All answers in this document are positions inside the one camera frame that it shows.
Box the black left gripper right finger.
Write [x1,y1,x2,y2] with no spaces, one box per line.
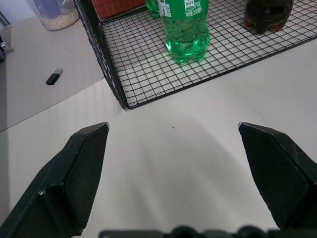
[237,121,317,231]

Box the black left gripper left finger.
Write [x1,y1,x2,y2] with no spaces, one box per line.
[0,121,110,238]

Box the small black usb dongle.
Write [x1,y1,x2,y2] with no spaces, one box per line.
[45,68,64,86]

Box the grey metal device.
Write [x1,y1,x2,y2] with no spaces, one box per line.
[0,11,14,62]

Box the dark cola bottle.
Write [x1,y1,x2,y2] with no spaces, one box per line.
[243,0,294,34]

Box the clear jar with grains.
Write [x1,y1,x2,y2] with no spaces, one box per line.
[24,0,80,31]

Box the green soda bottle with label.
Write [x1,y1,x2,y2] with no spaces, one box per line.
[157,0,211,65]

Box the orange red box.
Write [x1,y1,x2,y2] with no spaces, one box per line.
[90,0,147,19]

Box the green plastic soda bottle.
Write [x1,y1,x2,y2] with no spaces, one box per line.
[144,0,162,18]

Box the black wire mesh rack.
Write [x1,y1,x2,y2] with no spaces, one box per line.
[73,0,317,111]

